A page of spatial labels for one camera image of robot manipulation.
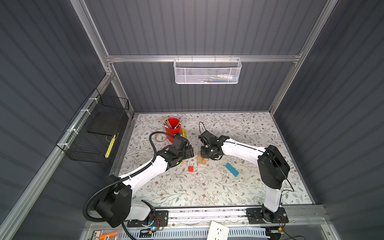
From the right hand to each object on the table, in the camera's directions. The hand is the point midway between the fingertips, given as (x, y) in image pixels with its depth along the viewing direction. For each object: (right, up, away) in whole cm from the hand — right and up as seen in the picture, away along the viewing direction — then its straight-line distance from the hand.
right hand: (204, 155), depth 91 cm
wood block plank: (-3, -2, +1) cm, 4 cm away
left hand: (-9, +4, -5) cm, 11 cm away
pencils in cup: (-24, +19, +5) cm, 31 cm away
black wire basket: (-58, +13, -19) cm, 62 cm away
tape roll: (-31, +10, +14) cm, 35 cm away
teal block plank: (+17, -9, 0) cm, 19 cm away
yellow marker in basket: (-46, +9, -22) cm, 51 cm away
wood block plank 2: (-1, -3, -1) cm, 3 cm away
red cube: (-8, -8, 0) cm, 12 cm away
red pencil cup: (-20, +21, +8) cm, 30 cm away
